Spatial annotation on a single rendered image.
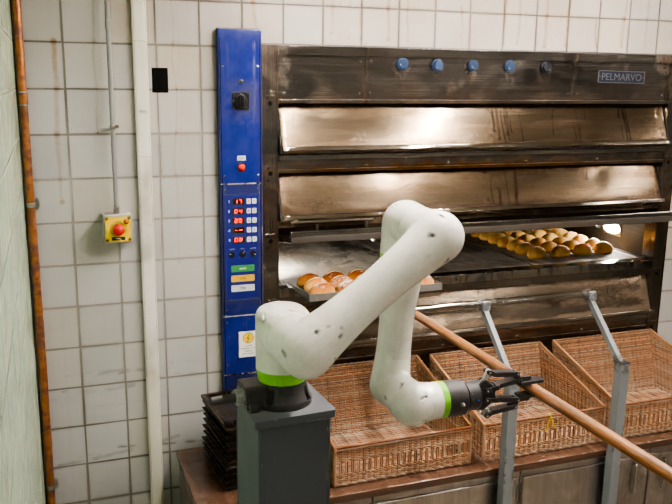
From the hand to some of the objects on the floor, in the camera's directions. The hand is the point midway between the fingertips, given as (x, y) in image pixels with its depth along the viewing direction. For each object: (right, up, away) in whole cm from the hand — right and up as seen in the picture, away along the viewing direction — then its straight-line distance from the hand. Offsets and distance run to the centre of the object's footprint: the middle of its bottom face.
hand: (529, 387), depth 210 cm
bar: (0, -100, +100) cm, 142 cm away
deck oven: (-30, -69, +239) cm, 251 cm away
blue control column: (-120, -76, +206) cm, 250 cm away
